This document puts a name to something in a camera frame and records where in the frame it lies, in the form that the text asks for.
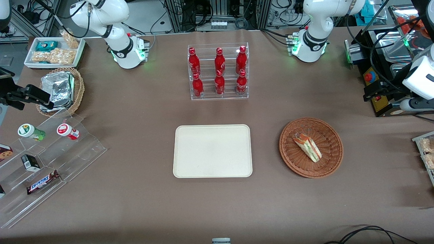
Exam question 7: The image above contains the grey edged snack tray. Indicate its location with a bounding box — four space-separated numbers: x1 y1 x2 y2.
412 131 434 187

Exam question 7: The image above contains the Snickers chocolate bar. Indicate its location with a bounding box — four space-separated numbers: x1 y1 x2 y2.
26 170 61 196

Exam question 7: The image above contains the metal device with green light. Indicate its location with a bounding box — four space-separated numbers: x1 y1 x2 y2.
344 40 364 65

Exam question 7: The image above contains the brown round wicker basket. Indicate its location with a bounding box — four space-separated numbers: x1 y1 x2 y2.
279 117 344 179

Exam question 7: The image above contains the small black carton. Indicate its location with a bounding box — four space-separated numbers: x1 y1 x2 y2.
21 154 41 172

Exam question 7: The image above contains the black floor cable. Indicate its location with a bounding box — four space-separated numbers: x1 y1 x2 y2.
322 225 419 244

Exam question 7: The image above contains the small metal pan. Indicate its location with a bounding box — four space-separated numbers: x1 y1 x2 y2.
389 62 413 79

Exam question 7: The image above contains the green lidded drink bottle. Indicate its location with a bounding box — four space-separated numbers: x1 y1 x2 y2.
18 123 46 142

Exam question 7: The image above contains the brown cookie box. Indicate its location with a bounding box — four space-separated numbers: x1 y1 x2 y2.
0 144 14 163

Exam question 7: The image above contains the red lidded drink bottle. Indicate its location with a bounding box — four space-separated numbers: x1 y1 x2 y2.
56 123 81 141

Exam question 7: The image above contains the red cola bottle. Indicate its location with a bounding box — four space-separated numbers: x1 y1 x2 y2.
188 47 201 76
214 70 226 96
214 47 226 76
192 73 204 99
236 69 248 96
236 46 248 75

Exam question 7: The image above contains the cream rectangular plastic tray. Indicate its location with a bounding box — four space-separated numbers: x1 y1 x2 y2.
173 124 253 179

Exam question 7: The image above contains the small clear nut bag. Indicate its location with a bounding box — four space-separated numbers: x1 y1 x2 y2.
60 30 80 49

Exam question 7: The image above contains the clear acrylic bottle rack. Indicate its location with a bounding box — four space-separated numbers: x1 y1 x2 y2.
188 42 250 101

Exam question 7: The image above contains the tan oval wicker basket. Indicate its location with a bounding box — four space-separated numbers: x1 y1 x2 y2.
36 67 85 118

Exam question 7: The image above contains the white rectangular snack tray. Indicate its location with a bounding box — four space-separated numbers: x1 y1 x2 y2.
24 37 86 69

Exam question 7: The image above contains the dark right wrist camera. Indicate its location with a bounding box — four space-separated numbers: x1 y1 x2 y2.
0 78 26 111

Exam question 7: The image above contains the clear acrylic stepped display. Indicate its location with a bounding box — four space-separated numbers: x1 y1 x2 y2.
0 112 108 229

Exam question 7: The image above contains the silver foil wrapped package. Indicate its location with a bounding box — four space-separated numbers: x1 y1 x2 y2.
38 97 75 113
40 71 75 103

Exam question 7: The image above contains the large clear nut bag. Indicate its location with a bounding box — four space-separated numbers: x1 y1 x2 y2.
31 48 76 65

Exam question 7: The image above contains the triangular sandwich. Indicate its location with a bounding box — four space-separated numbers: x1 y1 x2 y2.
292 132 322 163

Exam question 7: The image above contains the orange packaged item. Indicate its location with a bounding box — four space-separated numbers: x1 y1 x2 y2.
396 15 428 38

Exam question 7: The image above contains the large metal pan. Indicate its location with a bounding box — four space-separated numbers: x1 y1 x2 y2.
374 30 413 63

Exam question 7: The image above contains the teal snack packet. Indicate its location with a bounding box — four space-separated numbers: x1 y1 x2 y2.
36 41 59 52

